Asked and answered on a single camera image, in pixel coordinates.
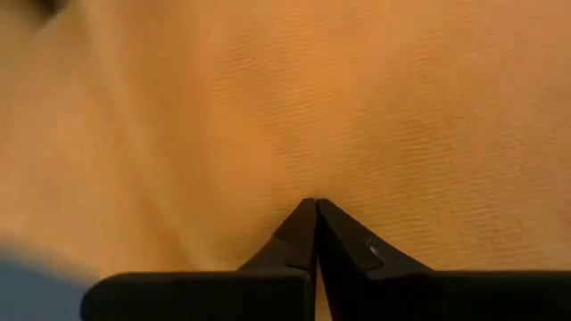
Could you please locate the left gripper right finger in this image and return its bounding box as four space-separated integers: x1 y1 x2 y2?
315 198 571 321

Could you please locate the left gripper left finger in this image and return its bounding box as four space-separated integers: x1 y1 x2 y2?
79 197 319 321

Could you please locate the orange microfibre towel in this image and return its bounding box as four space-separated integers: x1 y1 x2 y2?
0 0 571 321

